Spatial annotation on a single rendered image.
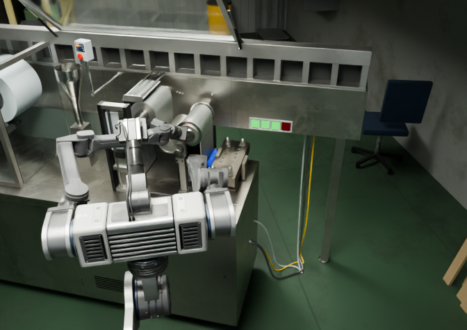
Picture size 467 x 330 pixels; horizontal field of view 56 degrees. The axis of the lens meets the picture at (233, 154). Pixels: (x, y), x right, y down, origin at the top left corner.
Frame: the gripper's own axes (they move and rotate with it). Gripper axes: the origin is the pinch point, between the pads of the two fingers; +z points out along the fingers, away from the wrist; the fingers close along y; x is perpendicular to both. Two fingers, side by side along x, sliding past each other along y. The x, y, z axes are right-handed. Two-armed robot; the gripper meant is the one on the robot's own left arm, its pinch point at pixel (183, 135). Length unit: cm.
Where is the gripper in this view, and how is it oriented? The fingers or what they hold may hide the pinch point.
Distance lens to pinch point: 229.7
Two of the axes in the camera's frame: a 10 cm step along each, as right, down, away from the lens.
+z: 2.3, 1.0, 9.7
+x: 1.3, -9.9, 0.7
